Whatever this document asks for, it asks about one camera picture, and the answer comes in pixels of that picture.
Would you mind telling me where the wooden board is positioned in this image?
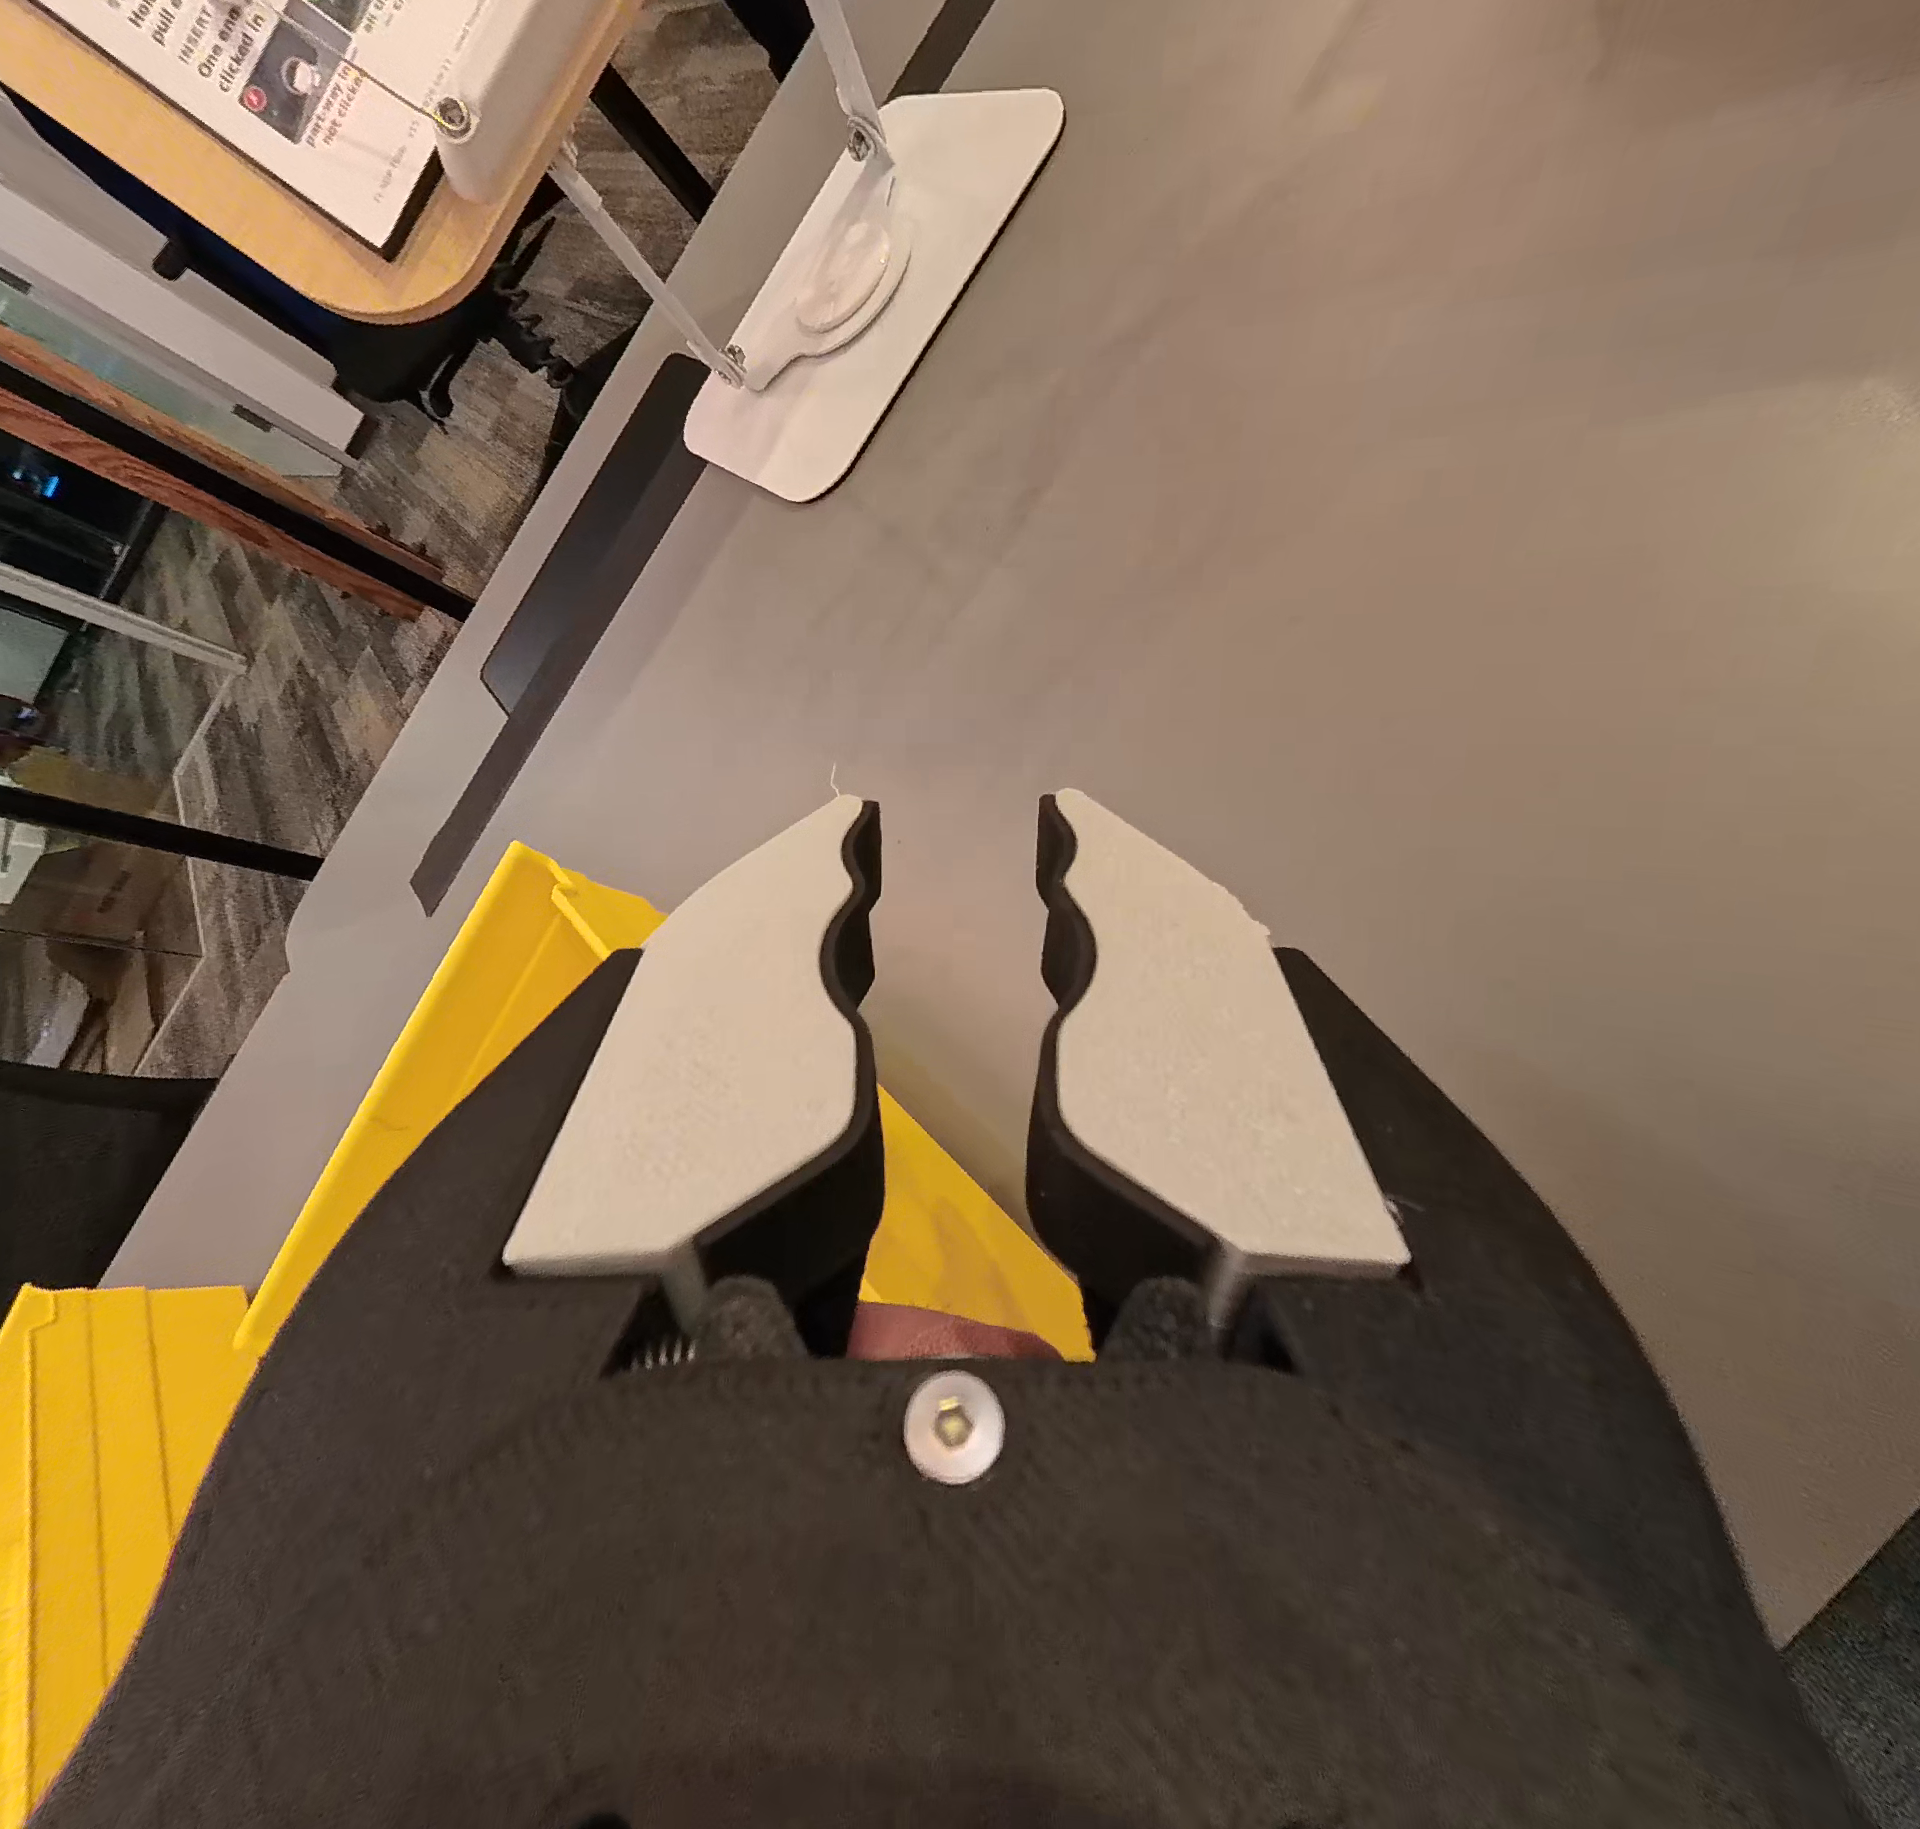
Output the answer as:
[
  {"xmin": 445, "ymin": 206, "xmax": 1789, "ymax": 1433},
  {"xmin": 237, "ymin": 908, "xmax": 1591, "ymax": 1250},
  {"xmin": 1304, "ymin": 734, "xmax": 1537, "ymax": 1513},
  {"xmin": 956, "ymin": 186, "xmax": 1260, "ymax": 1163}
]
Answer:
[{"xmin": 0, "ymin": 0, "xmax": 691, "ymax": 322}]

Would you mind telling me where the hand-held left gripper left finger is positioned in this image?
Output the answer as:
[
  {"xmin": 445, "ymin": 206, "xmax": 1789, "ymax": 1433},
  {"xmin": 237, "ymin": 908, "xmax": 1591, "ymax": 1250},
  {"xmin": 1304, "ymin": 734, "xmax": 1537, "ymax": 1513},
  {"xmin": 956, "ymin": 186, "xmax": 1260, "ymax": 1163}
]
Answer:
[{"xmin": 501, "ymin": 794, "xmax": 884, "ymax": 1357}]

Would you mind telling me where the printed instruction sheet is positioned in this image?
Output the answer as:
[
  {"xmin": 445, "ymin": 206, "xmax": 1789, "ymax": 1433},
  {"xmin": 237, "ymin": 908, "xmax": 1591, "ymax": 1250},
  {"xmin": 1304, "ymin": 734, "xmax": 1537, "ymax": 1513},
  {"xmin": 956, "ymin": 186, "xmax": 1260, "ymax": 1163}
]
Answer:
[{"xmin": 0, "ymin": 0, "xmax": 663, "ymax": 249}]

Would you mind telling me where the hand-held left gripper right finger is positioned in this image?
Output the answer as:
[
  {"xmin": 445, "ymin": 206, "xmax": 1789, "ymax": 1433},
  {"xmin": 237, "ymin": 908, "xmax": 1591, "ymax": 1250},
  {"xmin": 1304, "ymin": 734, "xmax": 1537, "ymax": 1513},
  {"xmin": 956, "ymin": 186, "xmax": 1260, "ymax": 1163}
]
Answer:
[{"xmin": 1027, "ymin": 786, "xmax": 1411, "ymax": 1357}]

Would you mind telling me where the brown wooden bench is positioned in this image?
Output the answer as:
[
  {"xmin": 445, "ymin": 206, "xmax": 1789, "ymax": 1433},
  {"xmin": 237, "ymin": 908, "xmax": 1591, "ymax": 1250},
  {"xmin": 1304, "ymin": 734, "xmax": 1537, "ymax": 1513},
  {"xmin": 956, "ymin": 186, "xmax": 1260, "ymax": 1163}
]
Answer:
[{"xmin": 0, "ymin": 329, "xmax": 474, "ymax": 617}]

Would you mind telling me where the clear acrylic stand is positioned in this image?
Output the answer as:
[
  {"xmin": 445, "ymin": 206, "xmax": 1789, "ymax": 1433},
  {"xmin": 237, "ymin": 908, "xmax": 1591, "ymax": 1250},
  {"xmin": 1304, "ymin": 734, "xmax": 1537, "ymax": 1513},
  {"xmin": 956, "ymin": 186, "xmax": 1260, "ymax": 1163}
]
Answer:
[{"xmin": 547, "ymin": 0, "xmax": 918, "ymax": 392}]

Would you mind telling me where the black tape strip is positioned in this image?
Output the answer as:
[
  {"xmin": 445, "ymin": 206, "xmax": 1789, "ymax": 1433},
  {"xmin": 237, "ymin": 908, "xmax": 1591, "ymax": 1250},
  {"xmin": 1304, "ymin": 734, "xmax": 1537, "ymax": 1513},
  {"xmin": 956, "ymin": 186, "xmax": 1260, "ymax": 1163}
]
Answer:
[{"xmin": 411, "ymin": 0, "xmax": 1053, "ymax": 916}]

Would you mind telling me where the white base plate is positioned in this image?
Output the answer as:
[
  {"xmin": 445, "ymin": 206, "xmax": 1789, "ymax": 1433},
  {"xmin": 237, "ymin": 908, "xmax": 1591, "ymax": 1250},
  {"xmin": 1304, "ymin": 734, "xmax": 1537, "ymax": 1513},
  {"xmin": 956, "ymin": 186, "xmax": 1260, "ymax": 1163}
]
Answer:
[{"xmin": 685, "ymin": 90, "xmax": 1068, "ymax": 502}]

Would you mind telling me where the yellow plastic bin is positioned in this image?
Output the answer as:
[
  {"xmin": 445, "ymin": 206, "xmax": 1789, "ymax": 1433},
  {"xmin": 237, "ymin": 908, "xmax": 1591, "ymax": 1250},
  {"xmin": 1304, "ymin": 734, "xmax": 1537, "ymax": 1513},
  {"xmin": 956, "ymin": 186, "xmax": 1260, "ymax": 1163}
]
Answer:
[
  {"xmin": 239, "ymin": 840, "xmax": 1098, "ymax": 1366},
  {"xmin": 0, "ymin": 1280, "xmax": 258, "ymax": 1800}
]

